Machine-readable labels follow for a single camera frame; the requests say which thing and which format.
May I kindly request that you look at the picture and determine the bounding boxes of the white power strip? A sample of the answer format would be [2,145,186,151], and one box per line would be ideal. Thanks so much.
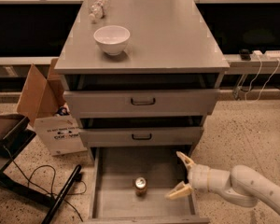
[252,50,280,60]

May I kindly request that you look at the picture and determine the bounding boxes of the grey drawer cabinet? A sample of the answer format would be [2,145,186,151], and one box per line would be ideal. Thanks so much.
[53,0,231,161]

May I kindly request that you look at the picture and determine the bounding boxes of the grey middle drawer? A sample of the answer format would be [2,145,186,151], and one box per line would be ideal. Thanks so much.
[79,127,203,147]

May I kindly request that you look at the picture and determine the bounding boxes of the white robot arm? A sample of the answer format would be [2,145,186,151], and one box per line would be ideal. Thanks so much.
[165,151,280,216]

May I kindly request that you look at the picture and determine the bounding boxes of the white ceramic bowl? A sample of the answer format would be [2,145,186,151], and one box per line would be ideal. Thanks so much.
[93,25,131,55]

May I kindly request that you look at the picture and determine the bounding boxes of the brown cardboard box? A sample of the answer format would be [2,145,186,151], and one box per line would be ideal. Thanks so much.
[17,58,86,156]

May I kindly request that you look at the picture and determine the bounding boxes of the white hanging cable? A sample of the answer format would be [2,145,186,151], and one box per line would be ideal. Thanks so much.
[244,58,280,103]

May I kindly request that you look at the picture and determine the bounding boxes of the grey top drawer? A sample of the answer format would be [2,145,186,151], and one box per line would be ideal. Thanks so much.
[63,89,218,118]

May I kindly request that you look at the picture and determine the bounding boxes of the clear plastic bottle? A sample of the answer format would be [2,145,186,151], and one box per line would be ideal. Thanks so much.
[89,0,110,23]

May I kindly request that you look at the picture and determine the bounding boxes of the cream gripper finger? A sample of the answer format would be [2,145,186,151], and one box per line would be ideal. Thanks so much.
[176,151,196,171]
[165,182,193,200]

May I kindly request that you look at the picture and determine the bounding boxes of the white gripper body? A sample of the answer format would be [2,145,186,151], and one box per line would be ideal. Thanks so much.
[188,164,231,193]

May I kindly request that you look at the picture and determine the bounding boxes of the grey open bottom drawer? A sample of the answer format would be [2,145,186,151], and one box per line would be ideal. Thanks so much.
[87,146,209,224]

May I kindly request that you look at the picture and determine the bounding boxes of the orange drink can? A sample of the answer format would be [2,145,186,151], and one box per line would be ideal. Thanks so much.
[134,177,147,196]

